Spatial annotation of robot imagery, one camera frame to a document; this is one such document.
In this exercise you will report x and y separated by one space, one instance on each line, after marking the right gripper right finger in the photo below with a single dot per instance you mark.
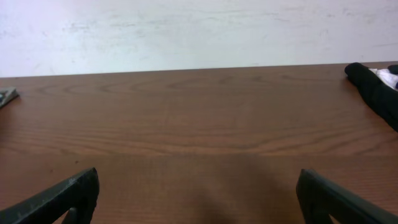
322 200

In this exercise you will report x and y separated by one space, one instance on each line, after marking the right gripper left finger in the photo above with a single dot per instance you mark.
76 195

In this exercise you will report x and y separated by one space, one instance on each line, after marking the folded khaki shorts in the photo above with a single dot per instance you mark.
7 95

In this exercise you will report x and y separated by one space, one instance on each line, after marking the black and white garment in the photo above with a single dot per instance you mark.
381 98

